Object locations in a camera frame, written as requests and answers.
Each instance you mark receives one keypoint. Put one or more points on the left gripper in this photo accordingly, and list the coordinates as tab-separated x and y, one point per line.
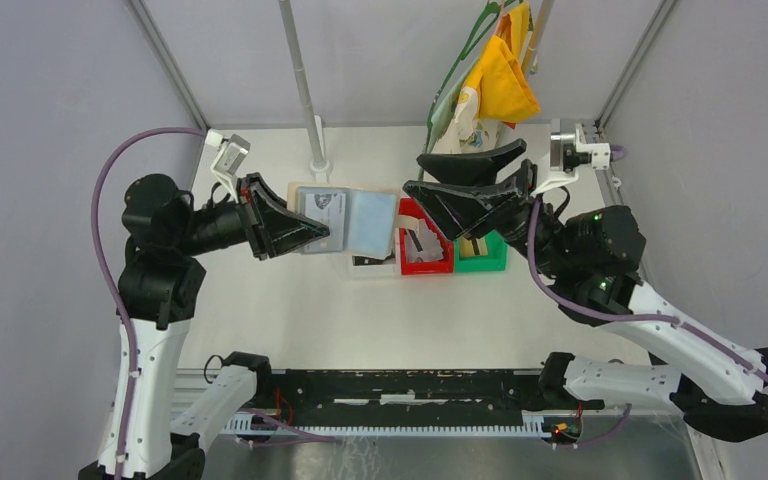
271	222

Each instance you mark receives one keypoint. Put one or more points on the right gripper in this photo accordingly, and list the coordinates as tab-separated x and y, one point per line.
470	201

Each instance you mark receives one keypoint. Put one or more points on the white card with emblem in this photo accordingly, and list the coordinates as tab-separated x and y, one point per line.
328	206

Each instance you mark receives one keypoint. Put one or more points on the tan leather card holder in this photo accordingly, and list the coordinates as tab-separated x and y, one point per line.
371	219

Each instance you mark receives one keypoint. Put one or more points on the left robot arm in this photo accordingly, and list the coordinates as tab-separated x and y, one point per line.
156	297

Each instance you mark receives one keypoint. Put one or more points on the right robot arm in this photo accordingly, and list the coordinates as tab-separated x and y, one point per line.
588	265

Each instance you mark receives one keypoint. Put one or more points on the gold card in green bin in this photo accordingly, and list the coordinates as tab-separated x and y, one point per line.
472	248

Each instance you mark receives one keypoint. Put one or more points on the white cards in red bin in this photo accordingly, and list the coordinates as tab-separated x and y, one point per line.
422	245

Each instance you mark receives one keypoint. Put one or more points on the patterned white cloth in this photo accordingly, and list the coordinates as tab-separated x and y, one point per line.
455	126

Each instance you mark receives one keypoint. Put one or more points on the right stand pole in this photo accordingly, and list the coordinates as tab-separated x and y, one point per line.
512	49

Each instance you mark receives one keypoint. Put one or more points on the red plastic bin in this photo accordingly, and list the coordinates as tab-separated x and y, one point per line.
409	214

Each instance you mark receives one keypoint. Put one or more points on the white stand pole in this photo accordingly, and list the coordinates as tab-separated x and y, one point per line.
319	165

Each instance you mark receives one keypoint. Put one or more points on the green plastic bin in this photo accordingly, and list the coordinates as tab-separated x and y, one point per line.
496	261

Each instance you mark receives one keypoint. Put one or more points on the black object in tray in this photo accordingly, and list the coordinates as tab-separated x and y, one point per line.
363	261

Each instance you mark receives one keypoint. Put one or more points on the yellow cloth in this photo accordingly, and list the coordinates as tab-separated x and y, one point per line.
478	78

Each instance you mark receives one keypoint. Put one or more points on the green clothes hanger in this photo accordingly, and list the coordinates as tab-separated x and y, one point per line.
457	66

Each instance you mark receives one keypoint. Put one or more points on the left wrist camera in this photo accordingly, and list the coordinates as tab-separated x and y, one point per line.
230	152

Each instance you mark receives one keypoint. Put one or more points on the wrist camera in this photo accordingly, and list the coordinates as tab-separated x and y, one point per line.
574	145
230	152

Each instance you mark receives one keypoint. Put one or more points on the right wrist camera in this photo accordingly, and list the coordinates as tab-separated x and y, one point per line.
574	145

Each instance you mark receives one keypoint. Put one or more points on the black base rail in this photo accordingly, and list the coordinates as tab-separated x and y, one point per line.
410	398

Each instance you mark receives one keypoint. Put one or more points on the white cable duct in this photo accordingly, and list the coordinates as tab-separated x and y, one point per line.
243	424

